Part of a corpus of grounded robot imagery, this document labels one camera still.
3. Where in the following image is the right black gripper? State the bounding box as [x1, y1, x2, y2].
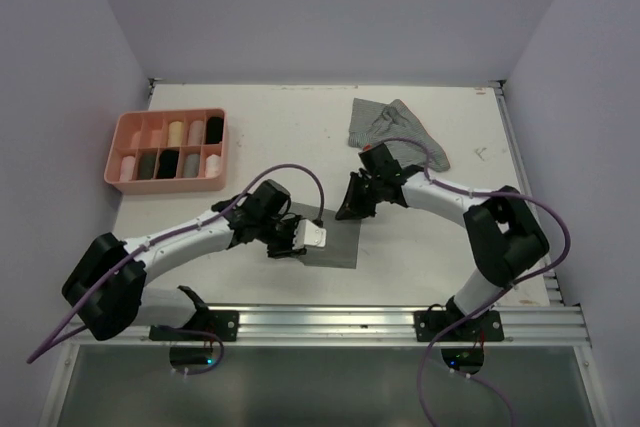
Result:
[335, 169, 383, 219]

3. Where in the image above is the plain grey underwear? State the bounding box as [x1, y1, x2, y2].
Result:
[297, 208, 361, 269]

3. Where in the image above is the beige navy-trimmed underwear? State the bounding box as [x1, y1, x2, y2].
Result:
[167, 121, 184, 147]

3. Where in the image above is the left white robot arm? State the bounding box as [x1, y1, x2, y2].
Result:
[62, 180, 324, 341]

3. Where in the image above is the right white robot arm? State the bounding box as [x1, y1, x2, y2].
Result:
[335, 144, 549, 340]

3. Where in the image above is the grey striped underwear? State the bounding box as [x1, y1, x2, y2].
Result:
[347, 98, 451, 172]

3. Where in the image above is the white rolled cloth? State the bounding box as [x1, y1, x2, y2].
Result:
[205, 154, 222, 178]

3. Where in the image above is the grey rolled cloth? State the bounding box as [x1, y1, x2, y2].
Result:
[182, 153, 200, 178]

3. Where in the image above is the black rolled cloth back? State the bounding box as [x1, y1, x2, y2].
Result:
[205, 117, 224, 145]

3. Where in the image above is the black rolled cloth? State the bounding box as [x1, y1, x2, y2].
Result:
[205, 117, 224, 145]
[156, 149, 179, 179]

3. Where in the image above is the black rolled cloth front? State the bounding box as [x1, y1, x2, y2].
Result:
[156, 149, 179, 179]

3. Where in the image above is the beige rolled cloth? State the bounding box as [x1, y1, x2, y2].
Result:
[187, 119, 205, 146]

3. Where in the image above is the pink divided storage tray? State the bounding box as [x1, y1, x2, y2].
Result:
[104, 108, 230, 195]

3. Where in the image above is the olive rolled cloth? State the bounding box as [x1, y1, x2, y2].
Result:
[137, 152, 156, 180]

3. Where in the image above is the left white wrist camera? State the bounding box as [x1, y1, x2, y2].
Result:
[293, 219, 327, 250]

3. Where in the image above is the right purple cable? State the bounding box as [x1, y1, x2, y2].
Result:
[369, 136, 572, 427]

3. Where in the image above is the aluminium mounting rail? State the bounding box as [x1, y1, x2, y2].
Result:
[63, 301, 593, 348]

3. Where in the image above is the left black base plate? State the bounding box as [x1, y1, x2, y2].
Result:
[149, 309, 240, 342]

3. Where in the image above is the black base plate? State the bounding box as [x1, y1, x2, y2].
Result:
[149, 309, 240, 342]
[413, 304, 505, 343]

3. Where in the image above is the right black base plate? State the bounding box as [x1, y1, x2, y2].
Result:
[413, 304, 505, 343]

